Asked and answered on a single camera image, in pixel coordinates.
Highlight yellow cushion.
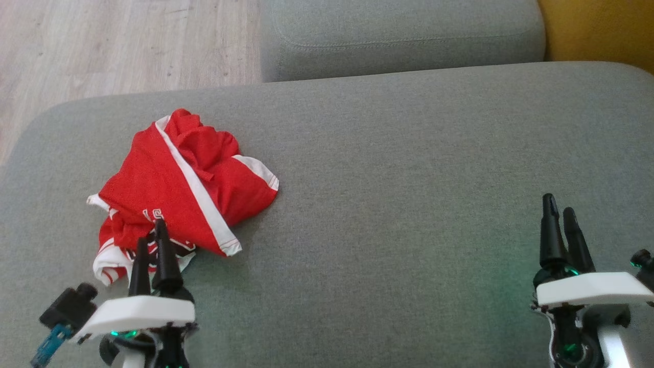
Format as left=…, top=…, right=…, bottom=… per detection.
left=536, top=0, right=654, bottom=75

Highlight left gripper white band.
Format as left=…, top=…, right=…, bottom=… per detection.
left=77, top=219, right=196, bottom=368

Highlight grey fabric sofa seat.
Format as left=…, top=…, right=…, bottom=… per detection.
left=0, top=61, right=654, bottom=368

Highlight grey sofa back cushion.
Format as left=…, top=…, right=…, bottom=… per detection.
left=261, top=0, right=546, bottom=83

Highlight red basketball jersey with lettering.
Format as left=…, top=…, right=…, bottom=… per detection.
left=86, top=193, right=198, bottom=287

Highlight red shorts with white stripe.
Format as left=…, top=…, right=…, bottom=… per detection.
left=97, top=108, right=279, bottom=257

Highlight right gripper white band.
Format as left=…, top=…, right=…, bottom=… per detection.
left=533, top=193, right=654, bottom=368

